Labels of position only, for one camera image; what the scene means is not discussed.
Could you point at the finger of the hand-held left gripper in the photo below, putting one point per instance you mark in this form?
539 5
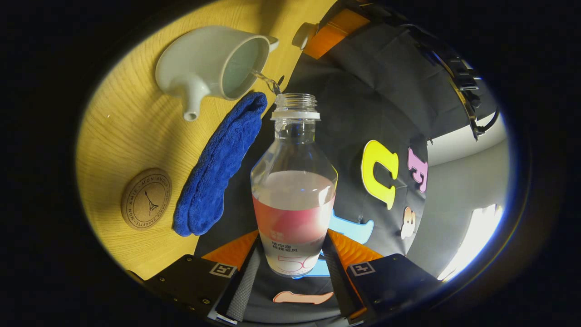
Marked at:
333 36

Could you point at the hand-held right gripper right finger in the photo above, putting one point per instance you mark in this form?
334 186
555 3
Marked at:
336 281

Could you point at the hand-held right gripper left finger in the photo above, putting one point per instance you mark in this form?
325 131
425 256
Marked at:
243 286

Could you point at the white teacup lid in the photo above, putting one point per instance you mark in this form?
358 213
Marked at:
303 36

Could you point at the clear plastic water bottle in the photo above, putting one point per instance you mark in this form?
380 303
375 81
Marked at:
292 213

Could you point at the round cork coaster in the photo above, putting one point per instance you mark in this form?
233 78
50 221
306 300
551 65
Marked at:
146 199

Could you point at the white ceramic teacup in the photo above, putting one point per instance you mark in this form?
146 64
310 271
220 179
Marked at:
195 59

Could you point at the black backdrop cloth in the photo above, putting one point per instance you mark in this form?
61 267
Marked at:
354 104

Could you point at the blue towel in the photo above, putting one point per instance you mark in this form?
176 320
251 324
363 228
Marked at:
218 172

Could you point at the black stand frame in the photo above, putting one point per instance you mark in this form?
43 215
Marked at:
463 81

